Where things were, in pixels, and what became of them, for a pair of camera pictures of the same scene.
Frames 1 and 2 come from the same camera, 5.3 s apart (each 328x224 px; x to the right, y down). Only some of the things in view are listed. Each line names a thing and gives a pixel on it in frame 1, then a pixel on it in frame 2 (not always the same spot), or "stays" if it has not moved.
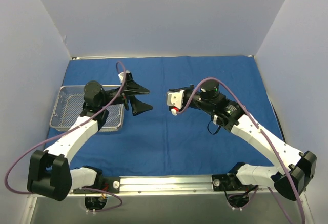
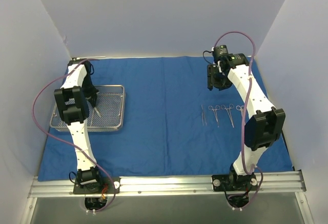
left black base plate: (111, 184) stays
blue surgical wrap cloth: (158, 143) stays
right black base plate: (229, 182) stays
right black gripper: (188, 98) to (210, 76)
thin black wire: (212, 120) to (209, 52)
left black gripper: (127, 94) to (91, 94)
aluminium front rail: (180, 185) stays
